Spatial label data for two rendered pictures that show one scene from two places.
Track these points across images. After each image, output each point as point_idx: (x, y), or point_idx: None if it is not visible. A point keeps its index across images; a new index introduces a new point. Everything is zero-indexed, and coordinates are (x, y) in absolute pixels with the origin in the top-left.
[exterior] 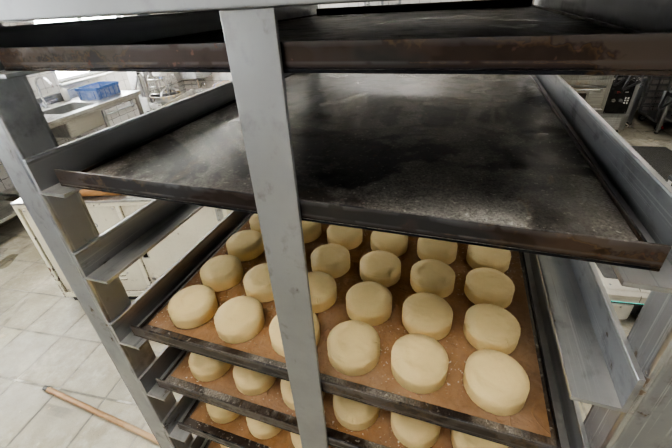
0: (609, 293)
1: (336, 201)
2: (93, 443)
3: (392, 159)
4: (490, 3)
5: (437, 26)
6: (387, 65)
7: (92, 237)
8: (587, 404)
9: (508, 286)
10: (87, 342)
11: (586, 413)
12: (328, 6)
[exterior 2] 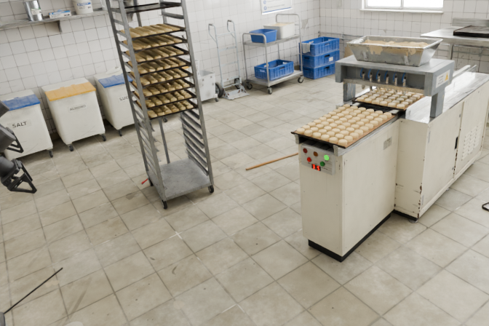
0: (73, 321)
1: (133, 7)
2: (297, 148)
3: (132, 8)
4: None
5: None
6: None
7: (161, 11)
8: (102, 277)
9: (124, 30)
10: None
11: (104, 272)
12: None
